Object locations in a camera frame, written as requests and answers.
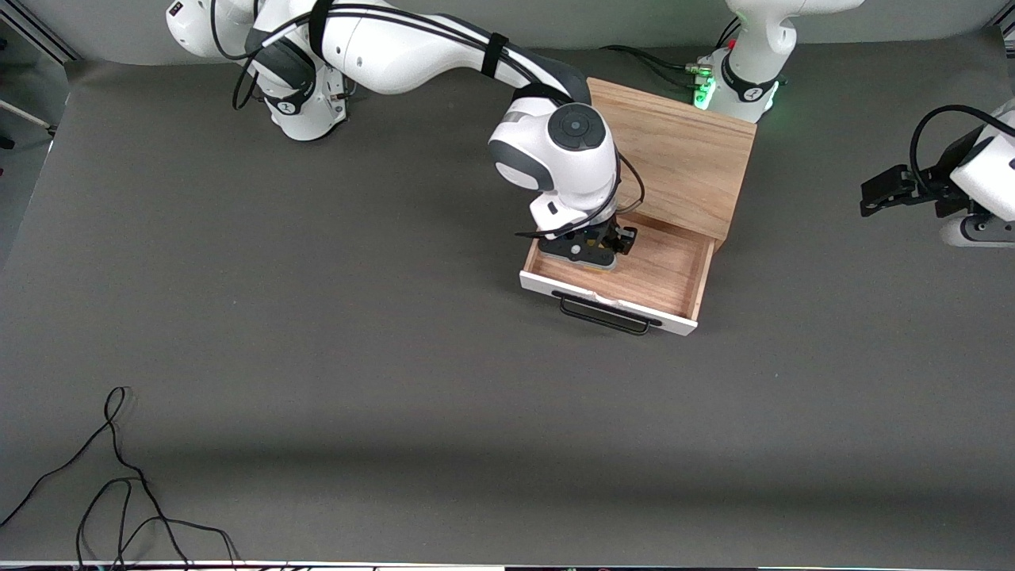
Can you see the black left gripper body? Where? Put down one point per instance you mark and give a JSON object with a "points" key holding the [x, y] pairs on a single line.
{"points": [[941, 181]]}

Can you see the wooden drawer with white front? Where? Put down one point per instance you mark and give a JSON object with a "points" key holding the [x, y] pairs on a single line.
{"points": [[666, 277]]}

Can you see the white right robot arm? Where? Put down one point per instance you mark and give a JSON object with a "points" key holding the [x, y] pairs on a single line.
{"points": [[396, 47]]}

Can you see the wooden drawer cabinet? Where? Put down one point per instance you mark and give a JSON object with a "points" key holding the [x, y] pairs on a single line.
{"points": [[690, 151]]}

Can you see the thin metal rod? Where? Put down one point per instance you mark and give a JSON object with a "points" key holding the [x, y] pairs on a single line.
{"points": [[28, 117]]}

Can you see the aluminium frame corner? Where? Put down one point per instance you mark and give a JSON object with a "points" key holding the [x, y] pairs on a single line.
{"points": [[1007, 30]]}

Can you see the aluminium frame rail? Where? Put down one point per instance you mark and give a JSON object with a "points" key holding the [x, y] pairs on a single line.
{"points": [[44, 32]]}

